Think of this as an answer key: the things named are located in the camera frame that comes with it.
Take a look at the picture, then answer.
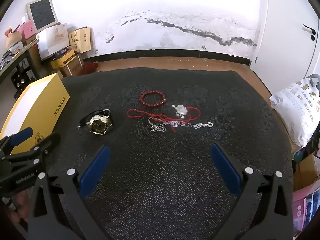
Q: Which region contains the silver chain necklace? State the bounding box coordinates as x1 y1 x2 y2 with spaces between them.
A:
149 117 213 133

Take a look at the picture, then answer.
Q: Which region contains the red cloth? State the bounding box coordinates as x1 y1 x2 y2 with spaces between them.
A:
82 61 99 74

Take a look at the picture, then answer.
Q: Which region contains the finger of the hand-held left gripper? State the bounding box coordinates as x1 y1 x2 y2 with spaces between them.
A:
2 132 61 170
0 127 34 156

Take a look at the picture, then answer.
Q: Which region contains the person's left hand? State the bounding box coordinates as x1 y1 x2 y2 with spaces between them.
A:
7 190 30 221

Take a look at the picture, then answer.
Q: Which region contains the red cord necklace silver pendant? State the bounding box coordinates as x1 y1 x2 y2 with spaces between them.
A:
126 104 202 133

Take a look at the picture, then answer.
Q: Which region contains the open cardboard box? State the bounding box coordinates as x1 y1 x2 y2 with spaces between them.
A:
294 152 320 190

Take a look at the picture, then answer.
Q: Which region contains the dark cloth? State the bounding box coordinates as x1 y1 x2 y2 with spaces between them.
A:
294 130 320 163

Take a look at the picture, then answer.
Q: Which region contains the beige cardboard box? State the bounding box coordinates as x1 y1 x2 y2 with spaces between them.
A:
69 27 92 54

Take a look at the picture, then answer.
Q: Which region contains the white printed bag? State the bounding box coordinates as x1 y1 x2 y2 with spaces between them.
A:
269 77 320 147

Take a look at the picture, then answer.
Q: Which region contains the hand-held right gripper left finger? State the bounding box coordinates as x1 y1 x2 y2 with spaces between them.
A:
27 145 112 240

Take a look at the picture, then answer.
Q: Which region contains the pink package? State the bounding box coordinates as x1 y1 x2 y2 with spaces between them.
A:
292 184 320 230

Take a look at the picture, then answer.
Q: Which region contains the black and gold wristwatch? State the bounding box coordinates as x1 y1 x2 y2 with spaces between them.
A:
76 109 114 136

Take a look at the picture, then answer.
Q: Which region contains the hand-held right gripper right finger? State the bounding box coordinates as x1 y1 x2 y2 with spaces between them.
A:
210 143 293 240

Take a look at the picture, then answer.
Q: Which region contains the black patterned tablecloth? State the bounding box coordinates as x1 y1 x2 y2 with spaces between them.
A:
46 69 294 240

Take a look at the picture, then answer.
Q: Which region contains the large yellow box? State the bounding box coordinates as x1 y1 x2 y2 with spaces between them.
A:
0 73 70 155

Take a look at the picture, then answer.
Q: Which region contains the beige bag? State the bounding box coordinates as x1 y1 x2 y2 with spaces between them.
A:
4 25 24 49

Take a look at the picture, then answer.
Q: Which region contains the small cardboard box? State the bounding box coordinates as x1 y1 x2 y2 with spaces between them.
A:
60 55 84 77

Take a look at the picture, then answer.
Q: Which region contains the small yellow and black box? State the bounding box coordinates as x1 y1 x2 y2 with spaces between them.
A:
50 49 77 69

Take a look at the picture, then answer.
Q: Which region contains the red bead bracelet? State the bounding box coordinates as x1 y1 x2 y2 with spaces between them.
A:
139 90 167 110

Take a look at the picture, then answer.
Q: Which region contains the pink box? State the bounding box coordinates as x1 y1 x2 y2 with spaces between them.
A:
17 20 38 40

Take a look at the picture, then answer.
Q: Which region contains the white door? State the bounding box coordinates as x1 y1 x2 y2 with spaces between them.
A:
250 0 320 80

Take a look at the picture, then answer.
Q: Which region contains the white framed monitor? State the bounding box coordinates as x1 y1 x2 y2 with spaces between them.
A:
26 0 60 34

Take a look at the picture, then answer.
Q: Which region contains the black shelf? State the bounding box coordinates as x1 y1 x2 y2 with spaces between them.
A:
0 40 40 92

